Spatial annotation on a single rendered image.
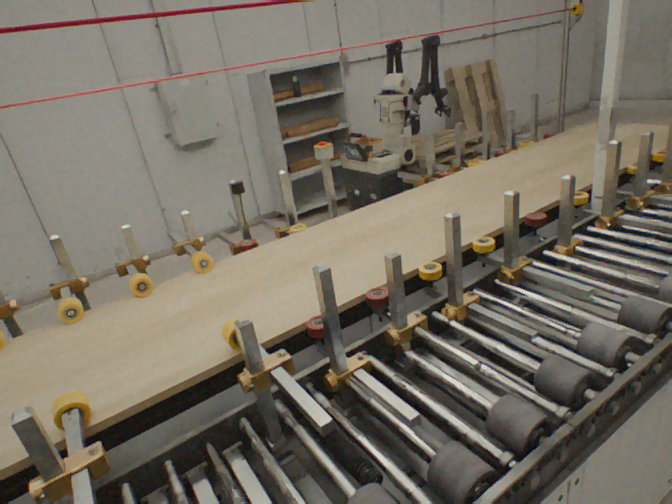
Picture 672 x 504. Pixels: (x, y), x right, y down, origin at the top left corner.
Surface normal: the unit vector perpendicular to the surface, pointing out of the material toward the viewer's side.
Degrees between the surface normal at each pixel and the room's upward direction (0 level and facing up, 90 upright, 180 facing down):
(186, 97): 90
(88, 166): 90
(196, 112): 90
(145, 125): 90
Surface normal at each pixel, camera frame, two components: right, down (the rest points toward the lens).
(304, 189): 0.55, 0.27
